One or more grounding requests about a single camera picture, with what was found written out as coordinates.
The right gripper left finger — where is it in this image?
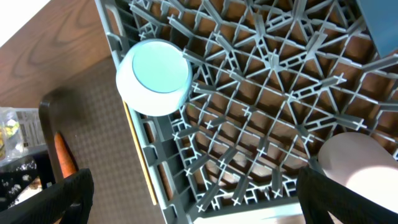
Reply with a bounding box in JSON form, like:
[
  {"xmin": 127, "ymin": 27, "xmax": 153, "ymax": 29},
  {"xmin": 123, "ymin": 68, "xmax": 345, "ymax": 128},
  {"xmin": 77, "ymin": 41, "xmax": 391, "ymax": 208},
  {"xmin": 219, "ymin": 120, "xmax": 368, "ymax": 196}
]
[{"xmin": 1, "ymin": 169, "xmax": 94, "ymax": 224}]

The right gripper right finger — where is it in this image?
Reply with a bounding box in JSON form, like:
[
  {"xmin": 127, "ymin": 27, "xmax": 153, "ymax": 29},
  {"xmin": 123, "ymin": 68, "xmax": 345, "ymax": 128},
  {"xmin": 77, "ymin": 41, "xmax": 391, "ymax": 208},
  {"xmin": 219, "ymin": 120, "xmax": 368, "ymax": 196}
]
[{"xmin": 296, "ymin": 166, "xmax": 397, "ymax": 223}]

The orange carrot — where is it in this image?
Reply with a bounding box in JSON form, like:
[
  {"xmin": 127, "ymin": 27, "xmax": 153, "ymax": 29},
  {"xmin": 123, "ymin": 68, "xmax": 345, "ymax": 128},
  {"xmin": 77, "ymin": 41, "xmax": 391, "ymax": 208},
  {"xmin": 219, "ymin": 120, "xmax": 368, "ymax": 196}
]
[{"xmin": 54, "ymin": 133, "xmax": 78, "ymax": 178}]

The pink cup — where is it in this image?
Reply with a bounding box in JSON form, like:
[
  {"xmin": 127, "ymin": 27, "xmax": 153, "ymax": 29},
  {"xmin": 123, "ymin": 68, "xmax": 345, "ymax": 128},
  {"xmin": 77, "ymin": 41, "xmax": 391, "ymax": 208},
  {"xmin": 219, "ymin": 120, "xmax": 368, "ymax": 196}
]
[{"xmin": 318, "ymin": 132, "xmax": 397, "ymax": 213}]

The wooden chopstick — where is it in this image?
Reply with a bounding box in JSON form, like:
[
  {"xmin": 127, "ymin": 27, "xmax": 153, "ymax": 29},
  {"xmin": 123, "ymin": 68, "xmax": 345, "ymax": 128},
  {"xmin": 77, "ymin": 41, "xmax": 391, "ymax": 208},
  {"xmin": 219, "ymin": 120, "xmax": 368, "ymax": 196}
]
[{"xmin": 123, "ymin": 101, "xmax": 158, "ymax": 205}]

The yellow green snack wrapper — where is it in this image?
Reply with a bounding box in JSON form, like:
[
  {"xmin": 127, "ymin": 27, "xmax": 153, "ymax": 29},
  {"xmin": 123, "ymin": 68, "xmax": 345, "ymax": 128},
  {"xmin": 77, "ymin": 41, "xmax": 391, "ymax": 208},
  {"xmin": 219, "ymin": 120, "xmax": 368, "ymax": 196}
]
[{"xmin": 0, "ymin": 116, "xmax": 21, "ymax": 159}]

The light blue rice bowl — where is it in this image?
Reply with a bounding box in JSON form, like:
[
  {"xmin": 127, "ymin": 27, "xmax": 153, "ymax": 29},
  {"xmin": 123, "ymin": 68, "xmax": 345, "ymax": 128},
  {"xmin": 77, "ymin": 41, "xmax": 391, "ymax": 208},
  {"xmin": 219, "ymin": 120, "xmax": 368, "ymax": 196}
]
[{"xmin": 116, "ymin": 39, "xmax": 193, "ymax": 116}]

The large blue plate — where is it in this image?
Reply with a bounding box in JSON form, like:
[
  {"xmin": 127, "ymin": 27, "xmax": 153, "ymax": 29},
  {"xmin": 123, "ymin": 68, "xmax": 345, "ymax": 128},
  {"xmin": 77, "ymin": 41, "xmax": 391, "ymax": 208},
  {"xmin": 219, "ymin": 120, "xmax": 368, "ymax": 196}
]
[{"xmin": 356, "ymin": 0, "xmax": 397, "ymax": 57}]

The grey dishwasher rack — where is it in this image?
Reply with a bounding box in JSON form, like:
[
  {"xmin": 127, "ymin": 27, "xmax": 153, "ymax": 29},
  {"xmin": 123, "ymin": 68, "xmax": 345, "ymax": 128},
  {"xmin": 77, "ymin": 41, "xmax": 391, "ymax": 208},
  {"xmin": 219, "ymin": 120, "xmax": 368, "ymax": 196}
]
[{"xmin": 96, "ymin": 0, "xmax": 397, "ymax": 223}]

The spilled white rice pile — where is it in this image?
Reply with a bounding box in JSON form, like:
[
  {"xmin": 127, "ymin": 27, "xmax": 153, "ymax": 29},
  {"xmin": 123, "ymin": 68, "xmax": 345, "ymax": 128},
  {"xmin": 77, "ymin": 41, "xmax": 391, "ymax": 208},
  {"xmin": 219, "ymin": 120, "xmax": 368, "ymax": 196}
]
[{"xmin": 1, "ymin": 169, "xmax": 39, "ymax": 211}]

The black plastic bin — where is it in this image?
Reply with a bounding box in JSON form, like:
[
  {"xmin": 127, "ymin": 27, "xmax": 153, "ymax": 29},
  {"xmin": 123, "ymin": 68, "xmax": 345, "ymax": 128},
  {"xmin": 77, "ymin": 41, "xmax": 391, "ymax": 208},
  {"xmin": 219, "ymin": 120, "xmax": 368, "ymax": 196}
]
[{"xmin": 1, "ymin": 152, "xmax": 55, "ymax": 211}]

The dark brown serving tray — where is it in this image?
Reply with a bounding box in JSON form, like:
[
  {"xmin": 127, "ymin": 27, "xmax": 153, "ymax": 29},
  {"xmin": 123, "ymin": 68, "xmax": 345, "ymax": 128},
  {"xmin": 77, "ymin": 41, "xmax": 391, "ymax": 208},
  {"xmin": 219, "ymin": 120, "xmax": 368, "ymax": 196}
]
[{"xmin": 45, "ymin": 57, "xmax": 164, "ymax": 224}]

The clear plastic bin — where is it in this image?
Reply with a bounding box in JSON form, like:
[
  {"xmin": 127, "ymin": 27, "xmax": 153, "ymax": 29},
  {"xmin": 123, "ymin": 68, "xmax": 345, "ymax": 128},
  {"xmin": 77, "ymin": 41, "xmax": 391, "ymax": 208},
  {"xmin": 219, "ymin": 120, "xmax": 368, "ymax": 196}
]
[{"xmin": 1, "ymin": 107, "xmax": 47, "ymax": 166}]

